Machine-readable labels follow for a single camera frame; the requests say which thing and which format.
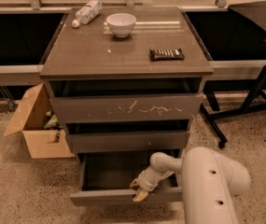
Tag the grey drawer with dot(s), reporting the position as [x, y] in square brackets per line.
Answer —
[128, 135]
[105, 177]
[120, 100]

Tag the grey drawer cabinet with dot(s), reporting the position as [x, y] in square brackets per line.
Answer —
[92, 52]

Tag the green trash in box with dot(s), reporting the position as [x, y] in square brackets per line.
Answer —
[53, 122]

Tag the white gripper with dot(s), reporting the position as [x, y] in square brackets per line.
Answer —
[146, 182]

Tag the white bowl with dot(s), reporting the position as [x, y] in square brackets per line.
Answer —
[121, 24]

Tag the open cardboard box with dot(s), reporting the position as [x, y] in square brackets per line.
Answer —
[30, 117]

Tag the black rolling side table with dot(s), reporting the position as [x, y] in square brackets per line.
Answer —
[255, 101]

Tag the grey middle drawer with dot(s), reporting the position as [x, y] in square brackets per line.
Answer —
[128, 135]

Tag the grey bottom drawer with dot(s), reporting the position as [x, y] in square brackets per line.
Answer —
[105, 177]

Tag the clear plastic water bottle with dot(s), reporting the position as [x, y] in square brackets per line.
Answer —
[87, 13]

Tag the dark chocolate bar wrapper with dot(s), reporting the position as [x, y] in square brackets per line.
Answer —
[166, 54]

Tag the grey top drawer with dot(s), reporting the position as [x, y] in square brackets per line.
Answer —
[120, 100]

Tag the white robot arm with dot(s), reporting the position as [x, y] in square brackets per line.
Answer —
[209, 182]

